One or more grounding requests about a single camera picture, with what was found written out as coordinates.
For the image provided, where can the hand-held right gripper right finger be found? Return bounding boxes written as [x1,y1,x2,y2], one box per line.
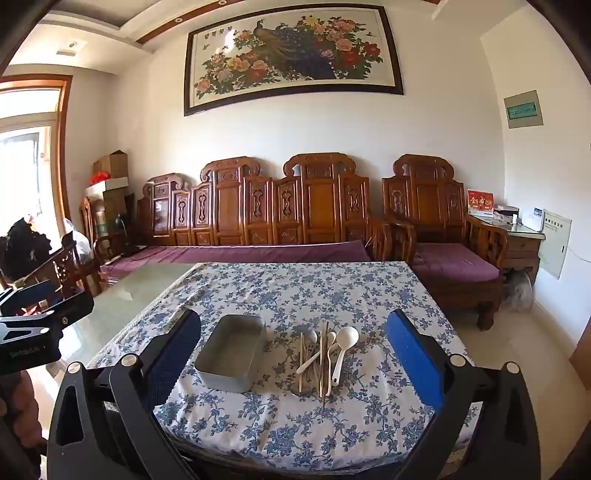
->
[386,309,542,480]

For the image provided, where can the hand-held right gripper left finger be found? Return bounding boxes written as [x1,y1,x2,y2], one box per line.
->
[48,308,204,480]

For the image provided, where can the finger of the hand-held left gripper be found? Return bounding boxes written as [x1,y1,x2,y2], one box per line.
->
[0,279,62,315]
[41,291,96,331]

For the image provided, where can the rectangular metal tray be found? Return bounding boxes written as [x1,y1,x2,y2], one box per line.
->
[194,315,267,394]

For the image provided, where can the wooden chopsticks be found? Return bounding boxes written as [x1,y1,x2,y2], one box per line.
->
[305,329,320,370]

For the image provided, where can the white spork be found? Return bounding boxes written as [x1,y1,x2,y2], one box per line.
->
[295,344,329,374]

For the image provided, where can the metal spoon with face handle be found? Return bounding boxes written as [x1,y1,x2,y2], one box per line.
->
[291,351,319,398]

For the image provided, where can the wooden chair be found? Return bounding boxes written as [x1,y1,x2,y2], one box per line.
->
[21,240,103,317]

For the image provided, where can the black cloth pile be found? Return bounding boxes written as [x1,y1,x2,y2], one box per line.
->
[0,217,52,280]

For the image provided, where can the white plastic bag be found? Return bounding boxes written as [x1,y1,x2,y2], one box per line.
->
[62,219,95,265]

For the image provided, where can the purple armchair cushion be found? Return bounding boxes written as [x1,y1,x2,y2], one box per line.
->
[411,243,502,283]

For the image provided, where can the purple sofa cushion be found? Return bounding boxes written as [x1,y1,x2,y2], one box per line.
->
[99,240,372,280]

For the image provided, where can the clear plastic bag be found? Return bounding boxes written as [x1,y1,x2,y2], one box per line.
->
[501,272,534,315]

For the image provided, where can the flat white box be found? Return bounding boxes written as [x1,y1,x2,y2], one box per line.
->
[84,178,127,197]

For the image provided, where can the blue floral tablecloth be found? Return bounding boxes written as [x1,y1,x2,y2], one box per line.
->
[88,261,481,472]

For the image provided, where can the cardboard box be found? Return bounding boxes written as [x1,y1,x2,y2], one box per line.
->
[93,149,129,180]

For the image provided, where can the carved wooden armchair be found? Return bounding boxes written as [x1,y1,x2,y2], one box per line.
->
[381,154,511,330]

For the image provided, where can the wooden side table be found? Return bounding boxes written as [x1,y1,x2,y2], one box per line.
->
[471,215,546,283]

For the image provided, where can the carved wooden sofa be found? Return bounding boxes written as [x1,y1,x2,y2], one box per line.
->
[95,152,393,296]

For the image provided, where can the wooden framed window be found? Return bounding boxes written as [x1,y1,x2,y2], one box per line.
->
[0,74,74,227]

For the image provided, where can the red desk calendar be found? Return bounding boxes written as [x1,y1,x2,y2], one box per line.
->
[466,189,496,217]

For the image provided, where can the white electrical panel door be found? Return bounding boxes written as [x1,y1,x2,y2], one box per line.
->
[538,209,573,280]

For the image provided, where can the white box device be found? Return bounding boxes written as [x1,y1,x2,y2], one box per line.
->
[517,206,546,232]

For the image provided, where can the framed peacock flower painting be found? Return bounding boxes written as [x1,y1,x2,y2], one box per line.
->
[183,6,404,117]

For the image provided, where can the green framed wall box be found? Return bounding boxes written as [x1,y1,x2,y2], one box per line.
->
[503,89,543,129]

